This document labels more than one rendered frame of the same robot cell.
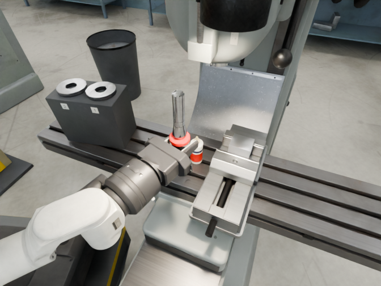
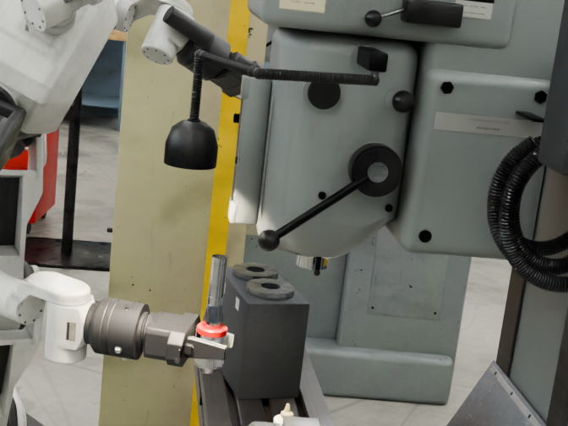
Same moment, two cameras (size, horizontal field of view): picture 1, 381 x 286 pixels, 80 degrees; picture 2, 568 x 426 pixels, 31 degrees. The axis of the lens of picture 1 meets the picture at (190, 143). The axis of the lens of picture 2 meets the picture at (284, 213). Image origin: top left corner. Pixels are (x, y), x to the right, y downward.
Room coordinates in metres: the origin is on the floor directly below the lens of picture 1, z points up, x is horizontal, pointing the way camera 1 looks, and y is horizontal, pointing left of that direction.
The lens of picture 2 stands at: (-0.33, -1.32, 1.72)
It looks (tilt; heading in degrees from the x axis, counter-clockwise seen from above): 14 degrees down; 59
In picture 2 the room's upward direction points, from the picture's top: 7 degrees clockwise
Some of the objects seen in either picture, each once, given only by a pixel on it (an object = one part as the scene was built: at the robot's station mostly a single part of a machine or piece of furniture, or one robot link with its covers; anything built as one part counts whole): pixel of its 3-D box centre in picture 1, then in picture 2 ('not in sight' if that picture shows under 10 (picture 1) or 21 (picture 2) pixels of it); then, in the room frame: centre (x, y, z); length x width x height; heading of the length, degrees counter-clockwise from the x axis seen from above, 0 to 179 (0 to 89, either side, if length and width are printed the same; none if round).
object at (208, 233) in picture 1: (211, 227); not in sight; (0.23, -0.05, 0.97); 0.04 x 0.02 x 0.02; 156
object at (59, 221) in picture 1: (72, 225); (51, 305); (0.16, 0.20, 1.15); 0.13 x 0.07 x 0.09; 120
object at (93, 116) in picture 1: (95, 113); (257, 326); (0.61, 0.33, 1.03); 0.22 x 0.12 x 0.20; 79
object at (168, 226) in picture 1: (207, 186); not in sight; (0.47, -0.06, 0.79); 0.50 x 0.35 x 0.12; 158
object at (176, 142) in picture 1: (179, 137); (212, 329); (0.36, 0.02, 1.16); 0.05 x 0.05 x 0.01
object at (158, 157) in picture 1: (152, 170); (153, 335); (0.29, 0.08, 1.13); 0.13 x 0.12 x 0.10; 52
